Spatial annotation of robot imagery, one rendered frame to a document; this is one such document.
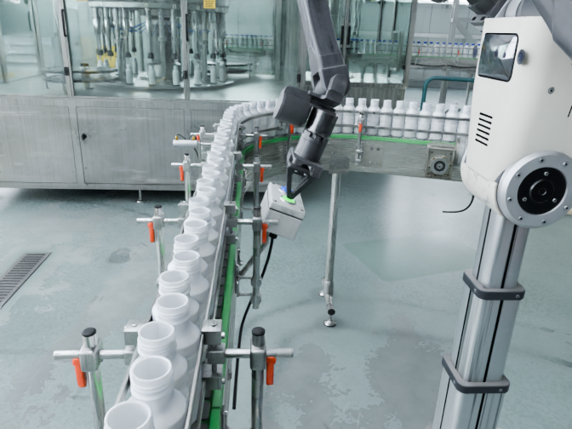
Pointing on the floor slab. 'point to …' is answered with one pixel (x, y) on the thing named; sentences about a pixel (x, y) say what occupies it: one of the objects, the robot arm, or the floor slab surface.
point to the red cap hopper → (453, 42)
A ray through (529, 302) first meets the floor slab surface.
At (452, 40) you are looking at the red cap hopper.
